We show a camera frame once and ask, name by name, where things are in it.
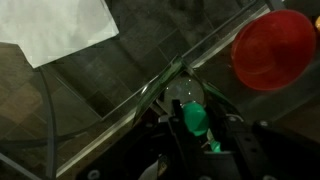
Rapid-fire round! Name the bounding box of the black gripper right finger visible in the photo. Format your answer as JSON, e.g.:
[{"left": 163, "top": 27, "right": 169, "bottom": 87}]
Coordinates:
[{"left": 204, "top": 97, "right": 260, "bottom": 157}]

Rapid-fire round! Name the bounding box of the white paper napkin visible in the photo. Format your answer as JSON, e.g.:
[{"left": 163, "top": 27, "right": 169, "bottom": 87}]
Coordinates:
[{"left": 0, "top": 0, "right": 119, "bottom": 68}]

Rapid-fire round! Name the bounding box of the clear bottle green cap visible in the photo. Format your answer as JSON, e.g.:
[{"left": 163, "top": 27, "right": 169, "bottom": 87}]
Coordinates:
[{"left": 156, "top": 77, "right": 221, "bottom": 152}]

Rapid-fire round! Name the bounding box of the red plastic bowl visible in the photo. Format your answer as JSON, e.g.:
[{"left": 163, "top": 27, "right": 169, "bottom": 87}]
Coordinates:
[{"left": 231, "top": 10, "right": 316, "bottom": 91}]

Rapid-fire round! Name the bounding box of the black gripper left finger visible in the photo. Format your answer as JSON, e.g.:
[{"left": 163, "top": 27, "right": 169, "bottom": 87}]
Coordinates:
[{"left": 169, "top": 99, "right": 199, "bottom": 167}]

